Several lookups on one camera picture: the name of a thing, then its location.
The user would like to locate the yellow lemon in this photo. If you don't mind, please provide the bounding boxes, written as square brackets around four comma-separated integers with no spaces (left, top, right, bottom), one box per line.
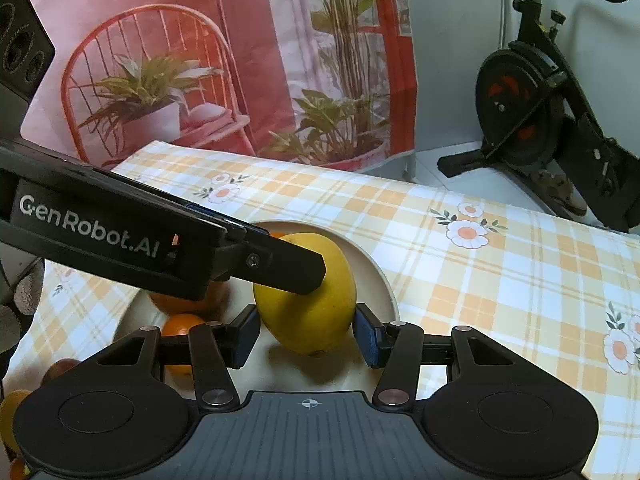
[252,232,357,358]

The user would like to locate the yellow checkered floral tablecloth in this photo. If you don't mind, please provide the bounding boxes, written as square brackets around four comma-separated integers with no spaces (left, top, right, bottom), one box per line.
[0,141,640,480]

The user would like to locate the person's left hand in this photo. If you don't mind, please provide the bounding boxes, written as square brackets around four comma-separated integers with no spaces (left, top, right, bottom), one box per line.
[0,257,46,361]

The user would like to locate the beige round plate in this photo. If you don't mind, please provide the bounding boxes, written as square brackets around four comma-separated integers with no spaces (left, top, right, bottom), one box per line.
[112,220,399,397]

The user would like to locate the printed red backdrop cloth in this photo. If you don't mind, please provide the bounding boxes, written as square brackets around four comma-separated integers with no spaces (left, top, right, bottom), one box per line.
[20,0,418,173]

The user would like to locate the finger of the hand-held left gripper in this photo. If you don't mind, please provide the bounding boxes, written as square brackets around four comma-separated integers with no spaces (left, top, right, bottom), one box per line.
[215,225,328,296]
[186,203,273,238]

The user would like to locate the black exercise bike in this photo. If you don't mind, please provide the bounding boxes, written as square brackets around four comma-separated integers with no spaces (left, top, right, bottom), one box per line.
[437,0,640,235]

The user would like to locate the brown sandals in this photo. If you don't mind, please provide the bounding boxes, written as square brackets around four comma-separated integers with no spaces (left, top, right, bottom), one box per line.
[532,170,588,218]

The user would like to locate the small yellow fruit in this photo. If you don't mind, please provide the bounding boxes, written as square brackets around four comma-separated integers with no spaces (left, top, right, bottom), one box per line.
[0,389,33,453]

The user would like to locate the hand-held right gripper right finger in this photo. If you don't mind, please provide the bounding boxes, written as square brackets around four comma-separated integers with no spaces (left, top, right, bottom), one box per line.
[352,304,523,413]

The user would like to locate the dark red fruit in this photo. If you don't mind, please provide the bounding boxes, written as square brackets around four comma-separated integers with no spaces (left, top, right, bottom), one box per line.
[41,358,82,386]

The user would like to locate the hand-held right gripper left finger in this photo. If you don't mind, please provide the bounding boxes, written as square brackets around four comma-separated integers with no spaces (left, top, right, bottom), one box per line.
[92,304,261,413]

